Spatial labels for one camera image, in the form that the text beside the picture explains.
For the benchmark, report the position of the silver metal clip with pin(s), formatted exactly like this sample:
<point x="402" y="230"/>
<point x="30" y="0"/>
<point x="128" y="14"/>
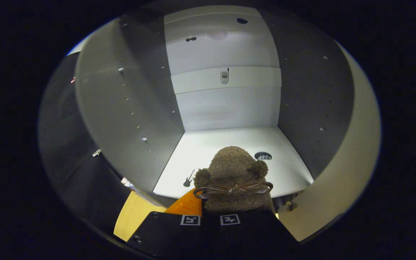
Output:
<point x="96" y="152"/>

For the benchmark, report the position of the brown fuzzy shoe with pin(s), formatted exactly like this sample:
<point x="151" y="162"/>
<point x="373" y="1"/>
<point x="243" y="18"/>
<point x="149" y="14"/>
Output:
<point x="233" y="169"/>

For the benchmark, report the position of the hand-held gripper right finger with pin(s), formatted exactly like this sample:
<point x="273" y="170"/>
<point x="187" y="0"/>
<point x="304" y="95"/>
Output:
<point x="251" y="234"/>

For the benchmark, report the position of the pale-spined book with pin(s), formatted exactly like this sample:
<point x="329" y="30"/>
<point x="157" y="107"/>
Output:
<point x="126" y="181"/>

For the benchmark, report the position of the grey shoe cabinet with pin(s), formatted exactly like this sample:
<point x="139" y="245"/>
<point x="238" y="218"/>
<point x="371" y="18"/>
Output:
<point x="226" y="108"/>

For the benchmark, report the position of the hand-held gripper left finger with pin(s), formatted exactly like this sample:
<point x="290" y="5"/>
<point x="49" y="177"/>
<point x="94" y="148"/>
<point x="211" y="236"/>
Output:
<point x="168" y="231"/>

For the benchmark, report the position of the black backdrop cloth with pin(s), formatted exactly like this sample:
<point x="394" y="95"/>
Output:
<point x="70" y="155"/>

